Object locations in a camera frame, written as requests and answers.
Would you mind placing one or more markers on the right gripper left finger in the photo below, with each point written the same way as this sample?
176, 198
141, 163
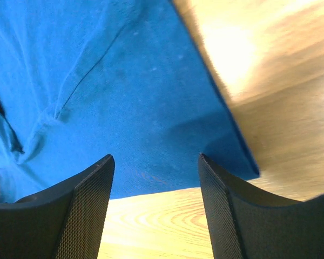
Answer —
63, 221

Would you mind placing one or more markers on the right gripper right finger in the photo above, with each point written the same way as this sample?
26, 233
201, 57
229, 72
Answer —
245, 221

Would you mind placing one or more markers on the blue t shirt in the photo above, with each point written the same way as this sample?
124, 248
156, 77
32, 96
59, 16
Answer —
83, 79

